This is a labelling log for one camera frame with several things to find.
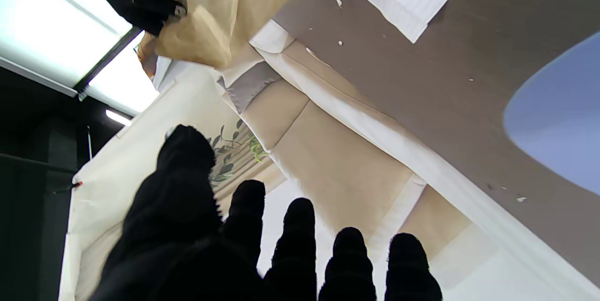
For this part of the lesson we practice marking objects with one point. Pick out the brown kraft paper envelope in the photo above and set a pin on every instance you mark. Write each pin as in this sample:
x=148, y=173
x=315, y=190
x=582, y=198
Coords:
x=225, y=15

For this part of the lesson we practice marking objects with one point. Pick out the beige pleated curtain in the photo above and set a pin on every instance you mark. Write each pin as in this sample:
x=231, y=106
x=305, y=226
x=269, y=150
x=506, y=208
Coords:
x=243, y=174

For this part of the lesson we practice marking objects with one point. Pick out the blue plastic file folder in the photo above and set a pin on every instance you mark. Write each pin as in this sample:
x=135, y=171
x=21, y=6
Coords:
x=562, y=123

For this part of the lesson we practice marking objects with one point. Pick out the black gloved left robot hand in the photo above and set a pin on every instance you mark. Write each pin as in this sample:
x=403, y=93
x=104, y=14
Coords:
x=187, y=254

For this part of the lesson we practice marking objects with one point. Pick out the white sheer curtain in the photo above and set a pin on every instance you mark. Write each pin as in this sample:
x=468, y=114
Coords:
x=140, y=151

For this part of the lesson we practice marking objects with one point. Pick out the beige fabric sofa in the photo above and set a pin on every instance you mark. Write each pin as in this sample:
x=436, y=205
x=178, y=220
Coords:
x=337, y=160

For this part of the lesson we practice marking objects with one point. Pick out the green leafy house plant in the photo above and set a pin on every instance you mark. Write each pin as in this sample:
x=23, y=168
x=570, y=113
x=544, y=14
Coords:
x=225, y=155

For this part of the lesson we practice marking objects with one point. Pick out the grey sofa cushion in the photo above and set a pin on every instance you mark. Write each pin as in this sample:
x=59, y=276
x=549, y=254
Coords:
x=253, y=85

